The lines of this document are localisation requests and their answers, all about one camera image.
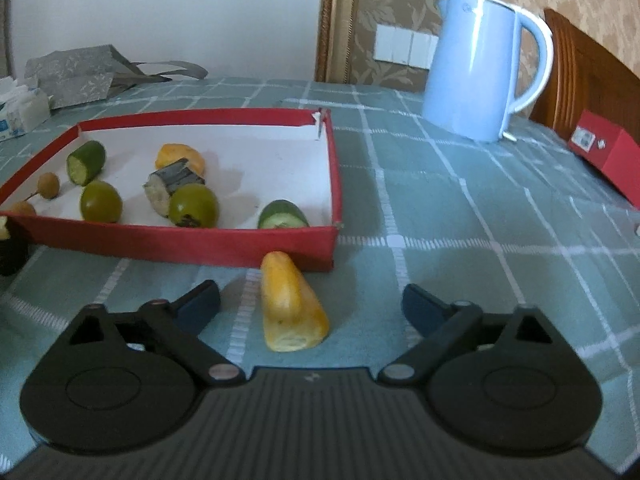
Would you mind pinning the white tissue pack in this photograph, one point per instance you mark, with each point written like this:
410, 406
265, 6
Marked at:
22, 108

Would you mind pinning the small red box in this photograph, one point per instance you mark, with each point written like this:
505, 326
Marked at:
610, 149

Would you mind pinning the red shallow cardboard box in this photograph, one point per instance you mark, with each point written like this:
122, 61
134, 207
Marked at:
221, 187

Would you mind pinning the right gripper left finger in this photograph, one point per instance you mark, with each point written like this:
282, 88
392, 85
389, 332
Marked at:
116, 381

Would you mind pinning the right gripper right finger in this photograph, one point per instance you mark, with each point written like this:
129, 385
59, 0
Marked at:
508, 383

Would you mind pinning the checked teal tablecloth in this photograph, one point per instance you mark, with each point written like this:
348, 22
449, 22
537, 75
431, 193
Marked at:
515, 222

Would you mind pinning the gold wall frame moulding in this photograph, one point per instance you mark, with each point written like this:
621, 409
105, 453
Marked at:
346, 37

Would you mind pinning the white wall switch panel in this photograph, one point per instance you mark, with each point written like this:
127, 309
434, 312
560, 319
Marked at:
404, 47

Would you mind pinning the grey patterned paper bag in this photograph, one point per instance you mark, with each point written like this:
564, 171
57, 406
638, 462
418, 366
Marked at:
85, 75

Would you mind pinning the yellow banana chunk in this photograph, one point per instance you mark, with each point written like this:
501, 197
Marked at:
292, 315

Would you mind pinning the yellow mango piece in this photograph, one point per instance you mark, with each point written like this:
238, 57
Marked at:
171, 152

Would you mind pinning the light blue electric kettle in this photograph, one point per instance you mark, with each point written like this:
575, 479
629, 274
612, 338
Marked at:
470, 89

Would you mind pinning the green round fruit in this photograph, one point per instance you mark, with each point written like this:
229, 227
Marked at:
194, 206
100, 202

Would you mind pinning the green cucumber end piece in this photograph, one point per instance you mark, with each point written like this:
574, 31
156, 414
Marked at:
4, 230

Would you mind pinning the brown longan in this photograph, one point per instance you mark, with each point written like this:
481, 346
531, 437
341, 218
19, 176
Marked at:
48, 186
23, 207

